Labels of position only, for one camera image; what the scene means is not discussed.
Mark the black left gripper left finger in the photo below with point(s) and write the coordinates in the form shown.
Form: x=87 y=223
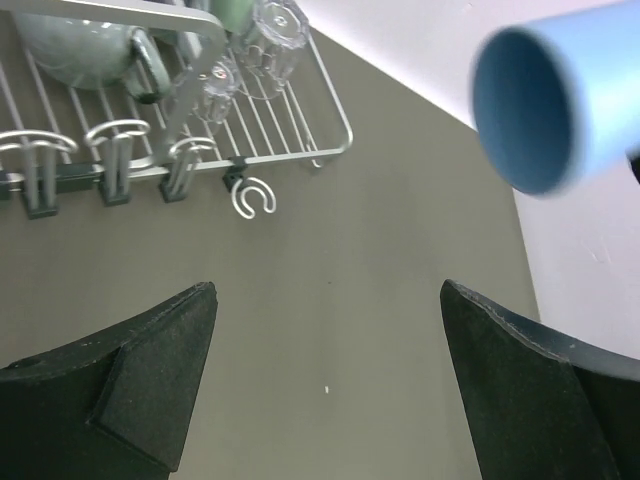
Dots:
x=116 y=404

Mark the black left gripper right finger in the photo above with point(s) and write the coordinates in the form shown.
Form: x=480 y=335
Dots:
x=540 y=404

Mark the blue plastic cup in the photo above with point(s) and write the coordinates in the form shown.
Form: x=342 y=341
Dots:
x=555 y=101

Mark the grey round ceramic cup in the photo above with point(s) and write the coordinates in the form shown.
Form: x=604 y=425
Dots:
x=91 y=55

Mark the clear glass tumbler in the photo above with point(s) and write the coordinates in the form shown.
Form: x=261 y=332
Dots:
x=269 y=45

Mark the clear wine glass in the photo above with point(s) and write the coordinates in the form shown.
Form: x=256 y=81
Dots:
x=219 y=87

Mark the green teal mug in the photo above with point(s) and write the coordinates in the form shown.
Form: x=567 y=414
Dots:
x=235 y=15

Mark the small metal c-shaped hook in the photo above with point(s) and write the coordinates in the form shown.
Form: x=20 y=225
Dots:
x=250 y=195

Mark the metal wire dish rack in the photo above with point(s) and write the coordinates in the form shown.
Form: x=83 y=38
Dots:
x=96 y=95

